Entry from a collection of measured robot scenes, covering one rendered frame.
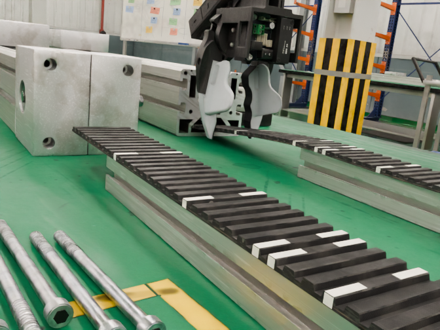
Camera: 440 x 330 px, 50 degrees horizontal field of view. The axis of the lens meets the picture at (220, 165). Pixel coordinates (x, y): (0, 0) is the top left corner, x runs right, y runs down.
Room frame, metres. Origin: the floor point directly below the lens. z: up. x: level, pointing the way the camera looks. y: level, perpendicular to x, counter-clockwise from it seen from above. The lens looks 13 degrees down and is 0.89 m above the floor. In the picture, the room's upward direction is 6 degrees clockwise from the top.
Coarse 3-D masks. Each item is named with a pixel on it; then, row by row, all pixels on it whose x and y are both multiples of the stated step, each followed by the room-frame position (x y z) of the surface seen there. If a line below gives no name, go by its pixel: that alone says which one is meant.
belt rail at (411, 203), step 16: (304, 160) 0.44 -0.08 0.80; (320, 160) 0.42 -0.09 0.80; (336, 160) 0.40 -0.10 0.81; (304, 176) 0.43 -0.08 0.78; (320, 176) 0.41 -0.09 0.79; (336, 176) 0.41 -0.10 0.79; (352, 176) 0.38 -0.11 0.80; (368, 176) 0.37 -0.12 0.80; (384, 176) 0.36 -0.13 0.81; (352, 192) 0.38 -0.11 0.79; (368, 192) 0.37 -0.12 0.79; (384, 192) 0.36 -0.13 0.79; (400, 192) 0.34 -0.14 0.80; (416, 192) 0.33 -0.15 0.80; (432, 192) 0.32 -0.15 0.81; (384, 208) 0.35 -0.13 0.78; (400, 208) 0.34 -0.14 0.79; (416, 208) 0.33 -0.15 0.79; (432, 208) 0.33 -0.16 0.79; (416, 224) 0.33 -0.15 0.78; (432, 224) 0.32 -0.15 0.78
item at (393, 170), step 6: (378, 168) 0.36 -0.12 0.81; (384, 168) 0.36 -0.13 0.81; (390, 168) 0.36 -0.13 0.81; (396, 168) 0.36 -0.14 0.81; (402, 168) 0.37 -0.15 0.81; (408, 168) 0.37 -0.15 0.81; (414, 168) 0.37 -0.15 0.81; (420, 168) 0.37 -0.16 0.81; (426, 168) 0.37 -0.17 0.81; (384, 174) 0.35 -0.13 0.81; (390, 174) 0.35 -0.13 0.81; (396, 174) 0.35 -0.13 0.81
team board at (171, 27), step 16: (128, 0) 6.75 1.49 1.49; (144, 0) 6.60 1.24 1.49; (160, 0) 6.45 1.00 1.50; (176, 0) 6.32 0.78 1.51; (192, 0) 6.18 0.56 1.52; (128, 16) 6.74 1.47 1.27; (144, 16) 6.59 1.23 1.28; (160, 16) 6.44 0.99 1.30; (176, 16) 6.31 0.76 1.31; (128, 32) 6.73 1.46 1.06; (144, 32) 6.58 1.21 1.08; (160, 32) 6.43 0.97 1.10; (176, 32) 6.29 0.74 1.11
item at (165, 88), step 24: (144, 72) 0.68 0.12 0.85; (168, 72) 0.62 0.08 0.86; (192, 72) 0.60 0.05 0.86; (144, 96) 0.70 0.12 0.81; (168, 96) 0.61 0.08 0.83; (192, 96) 0.61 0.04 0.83; (240, 96) 0.64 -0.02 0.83; (144, 120) 0.67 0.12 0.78; (168, 120) 0.61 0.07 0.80; (192, 120) 0.60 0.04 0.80; (240, 120) 0.64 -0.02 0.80
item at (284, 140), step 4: (280, 140) 0.46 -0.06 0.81; (284, 140) 0.45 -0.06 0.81; (288, 140) 0.45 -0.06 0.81; (292, 140) 0.45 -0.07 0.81; (296, 140) 0.45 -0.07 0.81; (300, 140) 0.45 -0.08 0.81; (304, 140) 0.46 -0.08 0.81; (308, 140) 0.46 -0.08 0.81; (312, 140) 0.46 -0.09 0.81; (316, 140) 0.46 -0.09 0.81; (288, 144) 0.45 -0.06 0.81
